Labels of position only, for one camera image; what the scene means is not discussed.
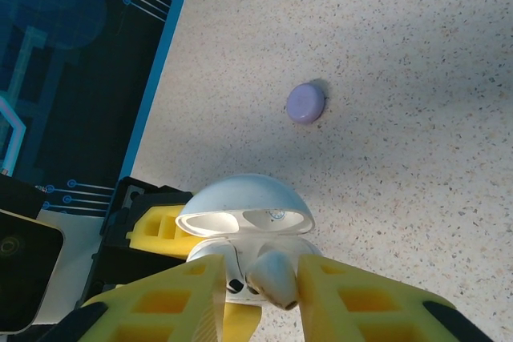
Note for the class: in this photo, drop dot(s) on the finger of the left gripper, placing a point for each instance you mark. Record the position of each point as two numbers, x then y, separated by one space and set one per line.
238 324
160 228

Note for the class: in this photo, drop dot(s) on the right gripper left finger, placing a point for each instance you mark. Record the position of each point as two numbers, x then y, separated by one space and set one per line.
160 306

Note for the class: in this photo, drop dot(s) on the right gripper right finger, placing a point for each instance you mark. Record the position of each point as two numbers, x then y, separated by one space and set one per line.
360 306

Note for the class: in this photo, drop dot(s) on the white earbud charging case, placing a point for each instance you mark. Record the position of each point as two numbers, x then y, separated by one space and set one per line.
240 194

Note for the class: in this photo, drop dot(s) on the purple earbud charging case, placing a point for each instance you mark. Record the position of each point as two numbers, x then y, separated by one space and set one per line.
305 102

